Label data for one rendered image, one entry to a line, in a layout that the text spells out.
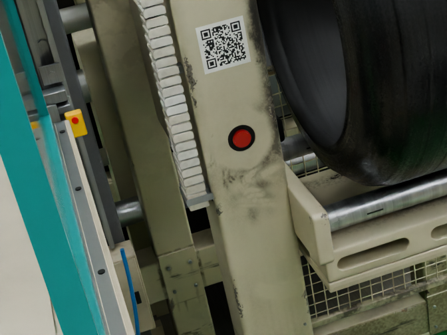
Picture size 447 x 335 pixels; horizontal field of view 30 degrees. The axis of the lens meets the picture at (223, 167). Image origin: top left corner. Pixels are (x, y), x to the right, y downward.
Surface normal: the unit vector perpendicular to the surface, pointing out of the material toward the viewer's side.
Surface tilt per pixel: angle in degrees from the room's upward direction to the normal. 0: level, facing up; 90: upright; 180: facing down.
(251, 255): 90
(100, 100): 90
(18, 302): 0
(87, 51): 36
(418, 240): 90
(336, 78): 44
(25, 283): 0
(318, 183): 0
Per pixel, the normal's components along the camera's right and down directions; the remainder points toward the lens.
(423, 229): 0.27, 0.40
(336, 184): -0.18, -0.87
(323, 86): 0.04, -0.37
